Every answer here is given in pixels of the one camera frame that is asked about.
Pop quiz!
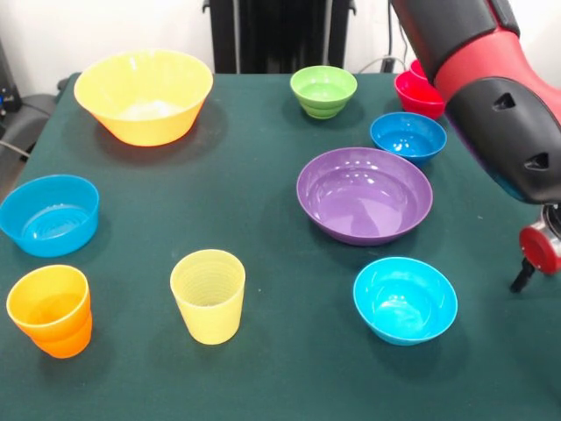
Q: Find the large purple bowl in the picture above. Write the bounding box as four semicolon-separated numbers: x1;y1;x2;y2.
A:
295;146;434;246

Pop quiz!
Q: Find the dark blue bowl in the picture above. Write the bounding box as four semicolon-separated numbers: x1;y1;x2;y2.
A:
369;111;449;168

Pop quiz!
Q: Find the red-pink bowl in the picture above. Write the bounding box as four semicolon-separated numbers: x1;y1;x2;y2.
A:
393;70;446;121

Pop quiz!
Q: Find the grey pedestal foot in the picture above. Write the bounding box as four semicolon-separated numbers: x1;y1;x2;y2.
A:
8;78;71;150

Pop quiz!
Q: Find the green bowl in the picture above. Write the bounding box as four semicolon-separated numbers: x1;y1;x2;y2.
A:
288;65;359;120

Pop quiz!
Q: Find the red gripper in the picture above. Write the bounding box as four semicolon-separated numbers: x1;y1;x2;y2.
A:
509;225;561;294

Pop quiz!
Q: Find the yellow-green cup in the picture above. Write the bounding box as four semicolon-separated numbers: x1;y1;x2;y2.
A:
169;248;247;346

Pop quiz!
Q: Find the black device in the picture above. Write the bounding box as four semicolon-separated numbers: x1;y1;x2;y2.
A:
0;39;23;119

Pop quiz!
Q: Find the cyan bowl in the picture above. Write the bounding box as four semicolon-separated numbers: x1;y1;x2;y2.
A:
352;257;459;347

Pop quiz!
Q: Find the orange cup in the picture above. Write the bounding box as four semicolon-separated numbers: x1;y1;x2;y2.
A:
5;263;94;360

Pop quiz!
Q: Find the large orange bowl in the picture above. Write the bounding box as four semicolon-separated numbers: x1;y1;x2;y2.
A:
73;49;215;147

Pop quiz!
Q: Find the dark green tablecloth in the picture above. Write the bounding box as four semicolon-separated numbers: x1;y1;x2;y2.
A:
0;72;561;421

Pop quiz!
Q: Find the blue ribbed bowl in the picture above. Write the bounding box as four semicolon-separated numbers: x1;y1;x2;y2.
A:
0;174;101;259

